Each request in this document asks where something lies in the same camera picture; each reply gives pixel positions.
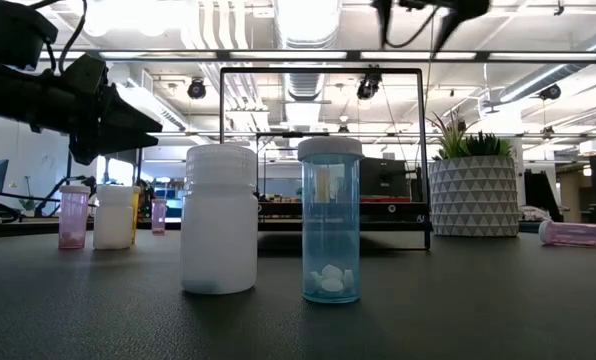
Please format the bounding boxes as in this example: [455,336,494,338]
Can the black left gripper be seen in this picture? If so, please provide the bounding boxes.
[0,67,164,167]

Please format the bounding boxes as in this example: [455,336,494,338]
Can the white plastic pill bottle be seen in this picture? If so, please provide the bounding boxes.
[179,143,259,296]
[92,184,135,251]

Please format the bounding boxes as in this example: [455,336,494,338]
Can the black ceiling camera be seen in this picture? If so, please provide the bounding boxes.
[538,83,563,102]
[186,77,208,101]
[356,72,383,102]

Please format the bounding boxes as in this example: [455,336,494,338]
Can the black table mat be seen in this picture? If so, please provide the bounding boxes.
[0,230,596,360]

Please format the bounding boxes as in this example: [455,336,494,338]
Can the black aluminium station frame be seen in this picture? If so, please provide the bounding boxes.
[37,47,596,65]

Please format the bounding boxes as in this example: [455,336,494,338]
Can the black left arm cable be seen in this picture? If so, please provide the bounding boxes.
[27,0,89,74]

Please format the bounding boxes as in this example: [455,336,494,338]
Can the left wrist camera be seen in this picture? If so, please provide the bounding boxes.
[65,52,111,97]

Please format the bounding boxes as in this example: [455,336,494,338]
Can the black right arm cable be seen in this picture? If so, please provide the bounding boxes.
[385,7,442,50]

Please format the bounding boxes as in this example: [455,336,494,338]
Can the silver ceiling ventilation duct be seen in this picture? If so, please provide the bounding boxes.
[271,0,344,132]

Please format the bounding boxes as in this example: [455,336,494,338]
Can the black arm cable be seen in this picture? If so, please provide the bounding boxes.
[385,7,442,50]
[27,0,89,74]

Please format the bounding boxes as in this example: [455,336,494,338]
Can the succulent in patterned pot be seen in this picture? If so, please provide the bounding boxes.
[426,110,523,238]

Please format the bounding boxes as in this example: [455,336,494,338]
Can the orange pill bottle white cap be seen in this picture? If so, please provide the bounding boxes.
[130,185,142,246]

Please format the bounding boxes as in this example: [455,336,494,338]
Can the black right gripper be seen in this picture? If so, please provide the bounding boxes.
[374,0,492,54]

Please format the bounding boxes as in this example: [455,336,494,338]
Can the black chair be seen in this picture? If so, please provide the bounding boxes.
[523,169,563,224]

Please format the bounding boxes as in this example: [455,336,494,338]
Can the pink pill bottle white cap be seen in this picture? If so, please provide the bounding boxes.
[537,219,596,251]
[150,198,168,236]
[57,185,92,251]

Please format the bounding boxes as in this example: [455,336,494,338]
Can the blue pill bottle white pills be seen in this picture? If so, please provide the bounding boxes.
[297,136,365,305]

